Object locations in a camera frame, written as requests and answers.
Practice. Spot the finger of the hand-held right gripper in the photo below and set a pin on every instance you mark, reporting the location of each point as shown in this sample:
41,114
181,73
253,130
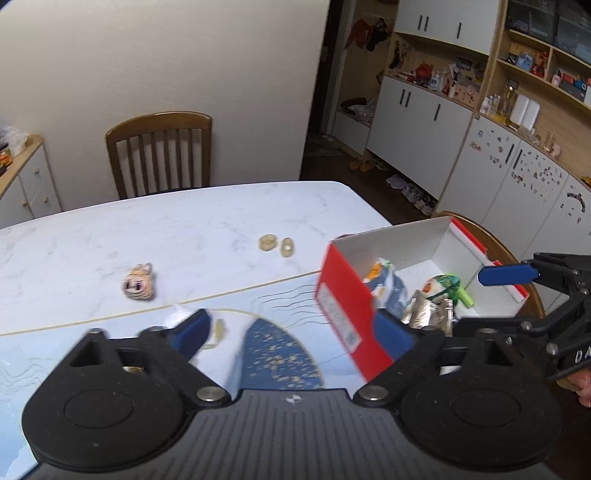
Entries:
508,274
480,324

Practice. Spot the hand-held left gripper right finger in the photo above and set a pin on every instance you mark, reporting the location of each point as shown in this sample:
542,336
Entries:
392,332

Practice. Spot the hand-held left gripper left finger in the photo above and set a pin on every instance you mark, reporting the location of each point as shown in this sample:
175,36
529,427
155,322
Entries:
191,330

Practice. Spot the green lip balm tube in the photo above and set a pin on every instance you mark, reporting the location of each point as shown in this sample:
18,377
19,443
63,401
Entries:
466,299

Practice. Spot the silver foil packet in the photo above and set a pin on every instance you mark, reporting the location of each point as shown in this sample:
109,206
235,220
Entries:
425,314

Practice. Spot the white blue snack packet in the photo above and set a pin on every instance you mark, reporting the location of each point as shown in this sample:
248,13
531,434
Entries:
392,290

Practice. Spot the green tasselled sachet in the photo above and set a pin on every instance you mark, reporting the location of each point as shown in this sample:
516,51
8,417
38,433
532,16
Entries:
438,286

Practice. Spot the red shoe box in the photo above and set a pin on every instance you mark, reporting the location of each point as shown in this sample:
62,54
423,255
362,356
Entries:
341,295

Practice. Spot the plush animal head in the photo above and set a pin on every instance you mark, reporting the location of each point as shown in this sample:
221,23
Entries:
138,284

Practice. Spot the person's right hand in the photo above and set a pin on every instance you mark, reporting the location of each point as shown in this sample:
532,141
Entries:
584,390

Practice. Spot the round-backed wooden chair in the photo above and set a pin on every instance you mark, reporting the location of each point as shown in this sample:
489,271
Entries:
489,240

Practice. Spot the blue printed table mat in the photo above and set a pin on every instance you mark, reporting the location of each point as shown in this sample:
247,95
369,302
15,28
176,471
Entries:
277,350

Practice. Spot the row of pale shoes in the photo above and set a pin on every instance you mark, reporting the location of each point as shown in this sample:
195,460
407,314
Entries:
411,194

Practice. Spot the white rounded containers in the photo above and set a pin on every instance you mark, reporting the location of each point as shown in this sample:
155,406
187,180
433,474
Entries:
526,110

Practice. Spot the yellow slippers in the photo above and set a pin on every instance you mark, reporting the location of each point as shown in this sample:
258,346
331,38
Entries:
361,165

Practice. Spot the yellow oil bottle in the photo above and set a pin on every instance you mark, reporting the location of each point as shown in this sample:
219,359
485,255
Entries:
511,104

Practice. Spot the slatted wooden chair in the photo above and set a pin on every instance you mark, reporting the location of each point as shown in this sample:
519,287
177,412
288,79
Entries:
157,122

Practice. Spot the white sideboard cabinet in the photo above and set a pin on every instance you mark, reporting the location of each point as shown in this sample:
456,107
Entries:
32,184

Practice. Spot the bundle of plastic bags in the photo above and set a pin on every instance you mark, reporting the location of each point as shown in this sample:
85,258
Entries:
358,108

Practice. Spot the dark door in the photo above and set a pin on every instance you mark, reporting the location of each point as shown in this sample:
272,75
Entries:
324,92

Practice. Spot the dark sauce jars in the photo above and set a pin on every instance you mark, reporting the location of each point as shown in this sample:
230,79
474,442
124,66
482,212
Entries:
3,159

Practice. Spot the clear plastic bag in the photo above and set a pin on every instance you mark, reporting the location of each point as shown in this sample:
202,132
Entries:
11,138

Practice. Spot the dark hanging bag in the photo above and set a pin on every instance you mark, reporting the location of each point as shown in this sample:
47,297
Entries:
379,33

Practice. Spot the red hanging bag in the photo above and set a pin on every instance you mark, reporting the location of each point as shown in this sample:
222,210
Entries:
358,32

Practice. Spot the white wooden wall cabinet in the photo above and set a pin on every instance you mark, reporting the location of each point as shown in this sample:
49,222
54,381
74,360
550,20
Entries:
443,18

